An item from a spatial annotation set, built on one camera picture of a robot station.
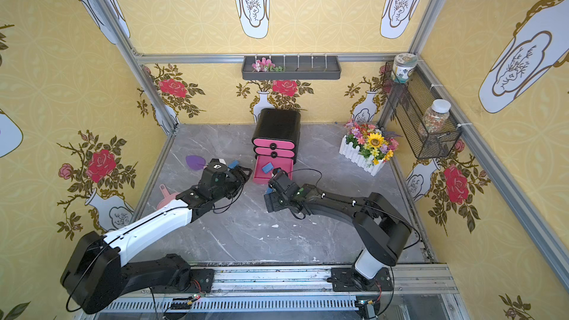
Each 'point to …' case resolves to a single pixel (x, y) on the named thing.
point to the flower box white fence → (367, 146)
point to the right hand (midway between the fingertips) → (280, 193)
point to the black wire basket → (410, 101)
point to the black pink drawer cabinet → (277, 142)
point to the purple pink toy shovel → (195, 162)
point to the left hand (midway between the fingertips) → (243, 172)
